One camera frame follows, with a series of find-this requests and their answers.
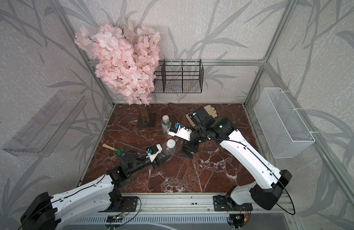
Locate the clear bottle with blue label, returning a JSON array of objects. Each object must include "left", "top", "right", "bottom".
[{"left": 158, "top": 144, "right": 176, "bottom": 164}]

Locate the white bottle cap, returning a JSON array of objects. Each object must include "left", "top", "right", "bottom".
[
  {"left": 166, "top": 139, "right": 176, "bottom": 149},
  {"left": 162, "top": 115, "right": 170, "bottom": 123}
]

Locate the clear bottle with yellow label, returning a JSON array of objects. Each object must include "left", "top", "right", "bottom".
[{"left": 162, "top": 121, "right": 171, "bottom": 137}]

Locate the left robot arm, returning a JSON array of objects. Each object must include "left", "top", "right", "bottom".
[{"left": 19, "top": 151, "right": 171, "bottom": 230}]

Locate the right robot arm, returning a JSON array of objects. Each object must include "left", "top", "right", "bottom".
[{"left": 168, "top": 106, "right": 292, "bottom": 210}]

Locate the beige work glove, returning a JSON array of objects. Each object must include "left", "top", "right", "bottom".
[{"left": 186, "top": 105, "right": 218, "bottom": 127}]

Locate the white mesh basket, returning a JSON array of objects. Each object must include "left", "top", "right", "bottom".
[{"left": 254, "top": 87, "right": 315, "bottom": 159}]

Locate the pink artificial blossom tree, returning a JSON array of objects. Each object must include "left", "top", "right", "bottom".
[{"left": 74, "top": 19, "right": 162, "bottom": 129}]

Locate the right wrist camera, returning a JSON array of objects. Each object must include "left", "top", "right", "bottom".
[{"left": 168, "top": 123, "right": 192, "bottom": 141}]

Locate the green toy rake wooden handle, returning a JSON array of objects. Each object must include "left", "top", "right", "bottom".
[{"left": 102, "top": 144, "right": 126, "bottom": 158}]

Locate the aluminium mounting rail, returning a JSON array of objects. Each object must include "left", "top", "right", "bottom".
[{"left": 79, "top": 192, "right": 295, "bottom": 215}]

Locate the black wire basket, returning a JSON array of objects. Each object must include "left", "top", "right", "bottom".
[{"left": 154, "top": 59, "right": 204, "bottom": 94}]

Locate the clear acrylic wall shelf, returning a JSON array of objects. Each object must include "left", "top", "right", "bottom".
[{"left": 2, "top": 90, "right": 87, "bottom": 157}]

